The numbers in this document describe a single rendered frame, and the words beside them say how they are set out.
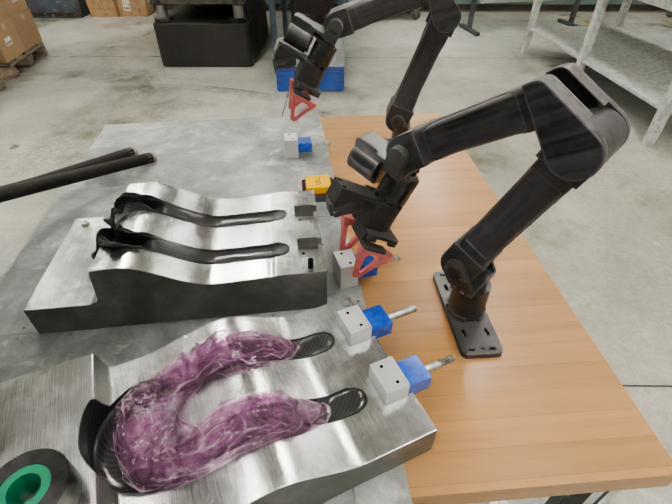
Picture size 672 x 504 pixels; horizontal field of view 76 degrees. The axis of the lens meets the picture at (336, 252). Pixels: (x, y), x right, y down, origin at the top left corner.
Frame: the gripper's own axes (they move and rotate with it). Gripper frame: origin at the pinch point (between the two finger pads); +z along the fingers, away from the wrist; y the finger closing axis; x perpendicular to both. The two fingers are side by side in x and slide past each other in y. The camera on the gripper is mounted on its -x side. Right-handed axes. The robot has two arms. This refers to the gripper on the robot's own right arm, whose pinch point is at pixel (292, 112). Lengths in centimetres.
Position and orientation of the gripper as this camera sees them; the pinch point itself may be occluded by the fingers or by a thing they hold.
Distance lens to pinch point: 122.9
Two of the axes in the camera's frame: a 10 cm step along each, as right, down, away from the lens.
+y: 1.4, 6.4, -7.5
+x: 8.6, 3.0, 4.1
